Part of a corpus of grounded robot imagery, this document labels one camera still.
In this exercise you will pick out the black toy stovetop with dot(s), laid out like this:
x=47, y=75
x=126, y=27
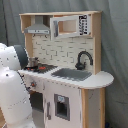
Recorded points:
x=40, y=68

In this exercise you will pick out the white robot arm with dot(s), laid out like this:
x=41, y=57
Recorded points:
x=14, y=98

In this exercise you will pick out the wooden toy kitchen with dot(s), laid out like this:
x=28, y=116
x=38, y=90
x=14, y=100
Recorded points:
x=63, y=53

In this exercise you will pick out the grey backdrop curtain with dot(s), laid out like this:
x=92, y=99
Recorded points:
x=114, y=42

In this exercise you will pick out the silver toy pot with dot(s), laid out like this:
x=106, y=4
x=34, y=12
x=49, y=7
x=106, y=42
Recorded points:
x=33, y=61

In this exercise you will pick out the black toy faucet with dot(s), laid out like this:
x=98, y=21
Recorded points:
x=81, y=64

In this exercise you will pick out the grey range hood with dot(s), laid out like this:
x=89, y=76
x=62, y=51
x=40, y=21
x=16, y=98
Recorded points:
x=38, y=27

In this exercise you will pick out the white microwave door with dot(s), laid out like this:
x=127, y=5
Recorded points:
x=70, y=26

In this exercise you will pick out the grey toy sink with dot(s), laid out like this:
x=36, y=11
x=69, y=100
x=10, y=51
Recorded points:
x=72, y=74

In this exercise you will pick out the white cabinet door with dispenser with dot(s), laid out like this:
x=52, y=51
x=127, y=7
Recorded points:
x=62, y=106

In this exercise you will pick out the right red stove knob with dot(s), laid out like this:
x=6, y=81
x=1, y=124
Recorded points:
x=33, y=84

